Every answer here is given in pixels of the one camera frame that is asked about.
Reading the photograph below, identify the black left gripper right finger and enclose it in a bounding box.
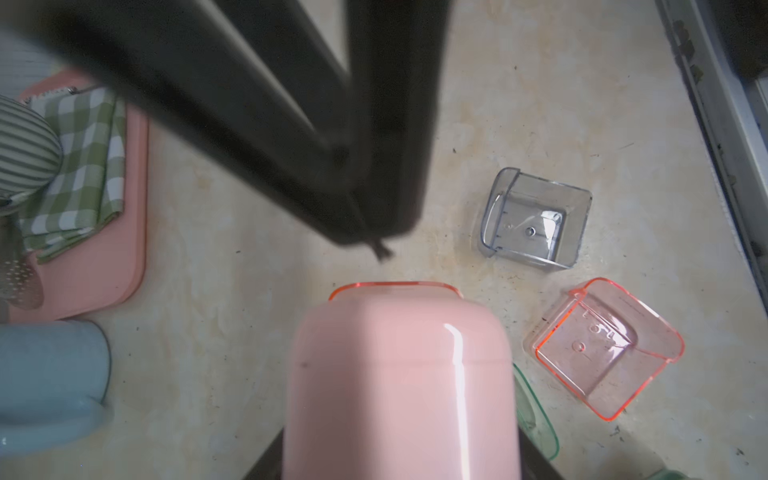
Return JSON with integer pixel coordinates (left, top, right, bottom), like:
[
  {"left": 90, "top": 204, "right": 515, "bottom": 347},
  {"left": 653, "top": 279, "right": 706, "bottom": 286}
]
[{"left": 518, "top": 429, "right": 563, "bottom": 480}]

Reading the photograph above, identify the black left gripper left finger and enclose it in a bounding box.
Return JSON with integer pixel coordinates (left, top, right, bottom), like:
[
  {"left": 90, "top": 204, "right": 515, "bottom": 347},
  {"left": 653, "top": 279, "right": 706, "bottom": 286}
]
[{"left": 243, "top": 429, "right": 284, "bottom": 480}]

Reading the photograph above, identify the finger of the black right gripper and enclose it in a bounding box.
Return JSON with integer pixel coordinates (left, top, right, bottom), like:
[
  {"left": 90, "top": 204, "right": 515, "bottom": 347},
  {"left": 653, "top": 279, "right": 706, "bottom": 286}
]
[
  {"left": 345, "top": 1, "right": 451, "bottom": 240},
  {"left": 1, "top": 1, "right": 381, "bottom": 246}
]

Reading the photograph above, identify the green transparent tray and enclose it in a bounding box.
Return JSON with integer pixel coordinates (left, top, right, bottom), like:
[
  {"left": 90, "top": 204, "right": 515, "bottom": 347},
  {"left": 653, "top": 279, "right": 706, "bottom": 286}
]
[{"left": 513, "top": 364, "right": 560, "bottom": 460}]

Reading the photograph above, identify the pink pencil sharpener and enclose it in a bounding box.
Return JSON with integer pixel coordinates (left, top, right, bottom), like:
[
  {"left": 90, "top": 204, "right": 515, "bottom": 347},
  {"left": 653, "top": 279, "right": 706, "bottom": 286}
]
[{"left": 282, "top": 282, "right": 521, "bottom": 479}]

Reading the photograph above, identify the green yellow pencil sharpener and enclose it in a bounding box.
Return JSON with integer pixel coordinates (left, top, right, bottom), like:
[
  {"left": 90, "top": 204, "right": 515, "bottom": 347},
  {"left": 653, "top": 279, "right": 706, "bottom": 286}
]
[{"left": 645, "top": 469, "right": 700, "bottom": 480}]

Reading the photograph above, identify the red transparent tray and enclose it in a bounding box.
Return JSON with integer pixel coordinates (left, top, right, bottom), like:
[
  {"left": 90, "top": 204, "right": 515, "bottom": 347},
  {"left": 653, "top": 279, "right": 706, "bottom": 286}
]
[{"left": 524, "top": 277, "right": 685, "bottom": 422}]

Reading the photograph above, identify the grey transparent tray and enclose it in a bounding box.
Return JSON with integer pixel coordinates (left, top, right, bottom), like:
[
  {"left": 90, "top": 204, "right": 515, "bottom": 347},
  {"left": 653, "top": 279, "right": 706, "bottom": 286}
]
[{"left": 477, "top": 167, "right": 593, "bottom": 271}]

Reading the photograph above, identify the pink serving tray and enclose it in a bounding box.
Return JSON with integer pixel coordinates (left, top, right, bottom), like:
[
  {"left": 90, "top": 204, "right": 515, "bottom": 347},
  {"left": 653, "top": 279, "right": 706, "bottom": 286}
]
[{"left": 8, "top": 70, "right": 149, "bottom": 323}]

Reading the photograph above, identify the green checkered cloth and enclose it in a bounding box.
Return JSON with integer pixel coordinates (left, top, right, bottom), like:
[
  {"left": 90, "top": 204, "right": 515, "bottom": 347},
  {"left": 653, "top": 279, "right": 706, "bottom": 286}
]
[{"left": 17, "top": 87, "right": 127, "bottom": 264}]

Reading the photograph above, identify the striped ceramic cup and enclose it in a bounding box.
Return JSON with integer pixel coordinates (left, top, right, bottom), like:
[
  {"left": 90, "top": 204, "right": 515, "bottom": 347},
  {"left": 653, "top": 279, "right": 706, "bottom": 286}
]
[{"left": 1, "top": 96, "right": 63, "bottom": 216}]

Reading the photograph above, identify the light blue mug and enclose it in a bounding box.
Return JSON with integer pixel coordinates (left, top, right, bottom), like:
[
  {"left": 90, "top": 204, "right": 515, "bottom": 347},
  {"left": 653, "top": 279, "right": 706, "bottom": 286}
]
[{"left": 1, "top": 320, "right": 111, "bottom": 457}]

